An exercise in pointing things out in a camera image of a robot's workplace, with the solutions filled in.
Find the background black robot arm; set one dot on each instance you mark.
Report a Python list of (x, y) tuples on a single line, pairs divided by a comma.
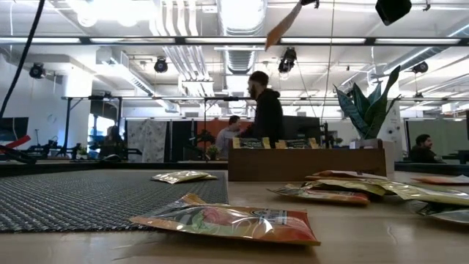
[(16, 155)]

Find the brown wooden tea organiser box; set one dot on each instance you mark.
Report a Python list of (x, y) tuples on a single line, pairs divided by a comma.
[(293, 165)]

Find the black ceiling spotlight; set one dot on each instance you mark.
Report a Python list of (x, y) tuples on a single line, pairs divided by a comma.
[(36, 70), (160, 65), (419, 67), (287, 60)]

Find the snake plant in white pot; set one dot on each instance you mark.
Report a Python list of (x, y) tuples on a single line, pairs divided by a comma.
[(370, 110)]

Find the standing person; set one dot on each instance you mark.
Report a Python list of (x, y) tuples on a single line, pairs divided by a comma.
[(267, 113)]

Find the black beam with light strips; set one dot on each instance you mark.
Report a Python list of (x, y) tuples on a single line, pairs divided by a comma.
[(179, 40)]

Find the grey partition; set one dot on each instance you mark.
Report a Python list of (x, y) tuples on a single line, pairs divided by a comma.
[(450, 135)]

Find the orange partition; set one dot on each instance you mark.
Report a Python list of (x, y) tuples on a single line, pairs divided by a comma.
[(207, 128)]

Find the small potted plant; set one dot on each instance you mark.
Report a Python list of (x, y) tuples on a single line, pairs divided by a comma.
[(212, 151), (82, 152)]

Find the black partition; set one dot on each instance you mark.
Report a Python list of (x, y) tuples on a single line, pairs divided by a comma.
[(181, 141)]

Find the white patterned curtain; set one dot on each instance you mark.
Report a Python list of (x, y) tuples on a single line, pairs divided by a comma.
[(146, 141)]

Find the grey woven placemat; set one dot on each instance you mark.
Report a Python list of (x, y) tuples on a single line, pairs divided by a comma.
[(91, 201)]

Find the red bar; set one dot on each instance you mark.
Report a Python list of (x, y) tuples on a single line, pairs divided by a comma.
[(18, 142)]

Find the black aluminium rig frame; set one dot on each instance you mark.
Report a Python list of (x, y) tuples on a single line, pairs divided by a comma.
[(110, 165)]

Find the background black rig frame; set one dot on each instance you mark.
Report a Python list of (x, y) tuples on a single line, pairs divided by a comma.
[(67, 121)]

